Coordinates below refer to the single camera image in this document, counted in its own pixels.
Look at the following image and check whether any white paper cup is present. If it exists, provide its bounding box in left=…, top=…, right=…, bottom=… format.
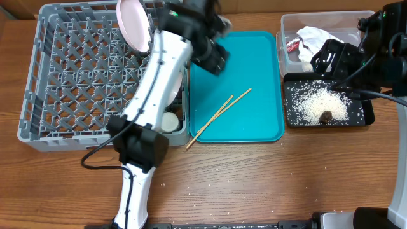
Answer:
left=161, top=112, right=179, bottom=133

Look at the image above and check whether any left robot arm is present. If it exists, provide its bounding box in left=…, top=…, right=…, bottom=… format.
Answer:
left=107, top=1, right=231, bottom=228

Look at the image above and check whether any white rice pile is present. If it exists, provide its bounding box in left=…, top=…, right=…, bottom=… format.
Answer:
left=289, top=80, right=363, bottom=125

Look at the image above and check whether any wooden chopstick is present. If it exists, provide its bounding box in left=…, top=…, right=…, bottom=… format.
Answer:
left=197, top=88, right=253, bottom=134
left=186, top=95, right=233, bottom=150

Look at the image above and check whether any brown food scrap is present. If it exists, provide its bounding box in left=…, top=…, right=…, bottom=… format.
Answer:
left=319, top=111, right=333, bottom=125

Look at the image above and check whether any small white bowl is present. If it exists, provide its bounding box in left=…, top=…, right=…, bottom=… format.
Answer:
left=166, top=72, right=183, bottom=107

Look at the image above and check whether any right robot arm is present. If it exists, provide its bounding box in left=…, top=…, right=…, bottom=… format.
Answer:
left=311, top=1, right=406, bottom=228

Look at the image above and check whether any grey dishwasher rack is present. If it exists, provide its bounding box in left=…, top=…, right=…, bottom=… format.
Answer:
left=17, top=0, right=191, bottom=153

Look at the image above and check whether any clear plastic bin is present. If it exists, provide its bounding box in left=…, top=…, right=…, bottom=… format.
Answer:
left=276, top=10, right=374, bottom=76

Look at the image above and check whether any white napkin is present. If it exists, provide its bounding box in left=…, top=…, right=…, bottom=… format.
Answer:
left=297, top=26, right=343, bottom=62

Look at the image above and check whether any black plastic tray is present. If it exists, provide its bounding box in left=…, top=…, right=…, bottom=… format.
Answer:
left=282, top=72, right=376, bottom=128

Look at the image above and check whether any red snack wrapper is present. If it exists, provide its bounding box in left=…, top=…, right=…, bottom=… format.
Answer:
left=286, top=36, right=302, bottom=53

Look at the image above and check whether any teal plastic tray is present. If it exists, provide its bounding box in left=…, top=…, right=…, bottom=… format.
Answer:
left=189, top=31, right=285, bottom=143

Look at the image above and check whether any white plate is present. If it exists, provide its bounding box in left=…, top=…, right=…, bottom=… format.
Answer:
left=116, top=0, right=151, bottom=53

